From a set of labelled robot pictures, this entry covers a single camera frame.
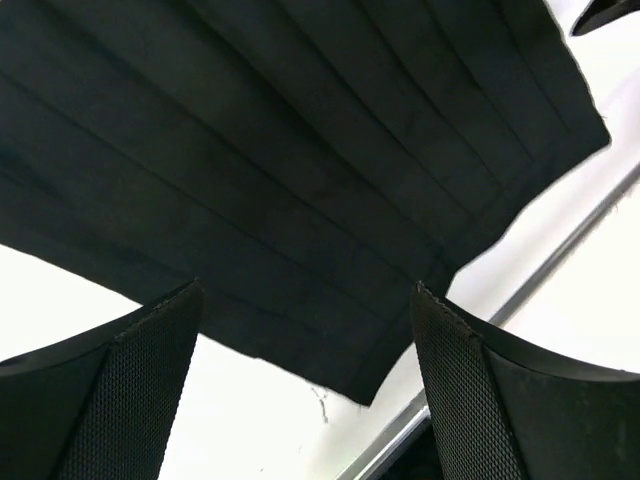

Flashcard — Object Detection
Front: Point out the black skirt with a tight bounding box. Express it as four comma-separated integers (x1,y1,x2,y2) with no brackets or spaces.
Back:
1,1,610,405

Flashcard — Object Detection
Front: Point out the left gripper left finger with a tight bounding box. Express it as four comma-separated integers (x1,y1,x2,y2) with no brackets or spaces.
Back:
1,281,204,479

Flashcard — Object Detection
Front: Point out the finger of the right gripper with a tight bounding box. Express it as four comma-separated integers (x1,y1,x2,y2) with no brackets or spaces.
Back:
571,0,638,35

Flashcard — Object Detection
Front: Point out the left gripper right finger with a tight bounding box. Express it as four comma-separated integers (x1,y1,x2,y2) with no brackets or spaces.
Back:
410,283,639,479

